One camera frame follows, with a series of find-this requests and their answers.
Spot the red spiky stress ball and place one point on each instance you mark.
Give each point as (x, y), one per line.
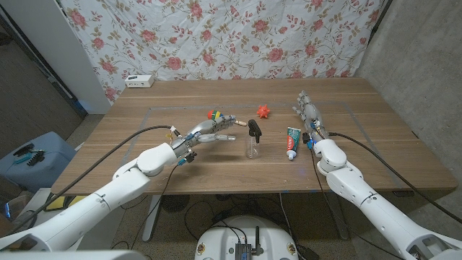
(263, 111)

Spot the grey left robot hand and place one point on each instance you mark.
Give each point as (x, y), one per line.
(205, 128)

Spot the black clamp tool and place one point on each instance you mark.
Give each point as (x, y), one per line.
(23, 149)

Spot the metal table leg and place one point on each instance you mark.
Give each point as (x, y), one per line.
(337, 220)
(151, 220)

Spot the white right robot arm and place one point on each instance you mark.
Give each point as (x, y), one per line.
(379, 213)

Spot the clear plastic dispenser bottle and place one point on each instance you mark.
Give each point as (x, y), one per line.
(252, 150)

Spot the floral backdrop cloth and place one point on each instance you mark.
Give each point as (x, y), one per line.
(223, 43)

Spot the yellow black floor mat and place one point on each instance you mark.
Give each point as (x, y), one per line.
(57, 204)

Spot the black spray cap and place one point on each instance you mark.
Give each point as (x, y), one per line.
(253, 127)

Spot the white power strip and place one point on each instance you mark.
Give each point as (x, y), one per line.
(139, 81)

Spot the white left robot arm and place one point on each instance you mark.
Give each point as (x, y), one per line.
(108, 195)

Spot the striped wooden maraca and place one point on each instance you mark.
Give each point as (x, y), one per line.
(213, 115)

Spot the toothpaste tube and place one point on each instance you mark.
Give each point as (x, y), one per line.
(293, 141)

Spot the blue storage bin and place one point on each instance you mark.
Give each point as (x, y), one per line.
(54, 151)

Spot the black comb tool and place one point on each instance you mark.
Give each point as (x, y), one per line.
(36, 159)

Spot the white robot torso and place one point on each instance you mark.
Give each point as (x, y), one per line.
(223, 238)

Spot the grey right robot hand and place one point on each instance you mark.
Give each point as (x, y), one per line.
(312, 115)

